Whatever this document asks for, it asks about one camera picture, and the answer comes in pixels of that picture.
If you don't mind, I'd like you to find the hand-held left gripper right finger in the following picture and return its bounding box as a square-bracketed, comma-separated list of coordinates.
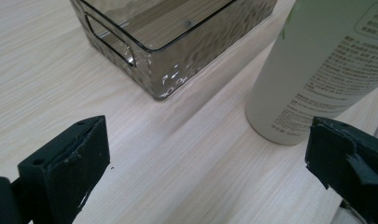
[304, 116, 378, 224]

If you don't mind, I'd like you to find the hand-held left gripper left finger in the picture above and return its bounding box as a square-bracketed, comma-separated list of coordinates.
[17, 115, 111, 224]

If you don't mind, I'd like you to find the white printed bottle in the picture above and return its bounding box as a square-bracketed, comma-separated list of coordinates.
[244, 0, 378, 147]

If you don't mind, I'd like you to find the clear grey plastic storage box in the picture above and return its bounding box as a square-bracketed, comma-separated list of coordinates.
[69, 0, 278, 102]

